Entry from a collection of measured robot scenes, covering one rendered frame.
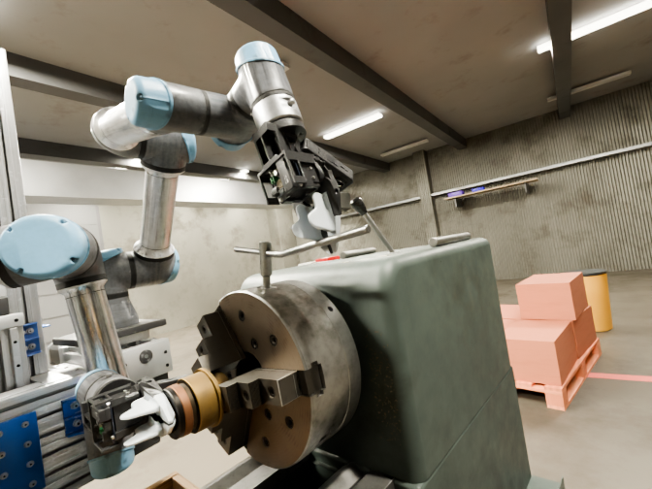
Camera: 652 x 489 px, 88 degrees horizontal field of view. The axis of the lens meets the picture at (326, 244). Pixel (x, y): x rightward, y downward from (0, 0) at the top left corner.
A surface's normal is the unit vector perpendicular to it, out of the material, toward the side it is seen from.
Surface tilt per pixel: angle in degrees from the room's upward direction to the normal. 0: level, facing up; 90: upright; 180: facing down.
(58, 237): 89
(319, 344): 68
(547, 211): 90
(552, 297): 90
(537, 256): 90
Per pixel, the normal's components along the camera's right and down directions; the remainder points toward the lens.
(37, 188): 0.80, -0.15
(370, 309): -0.67, 0.08
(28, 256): 0.51, -0.12
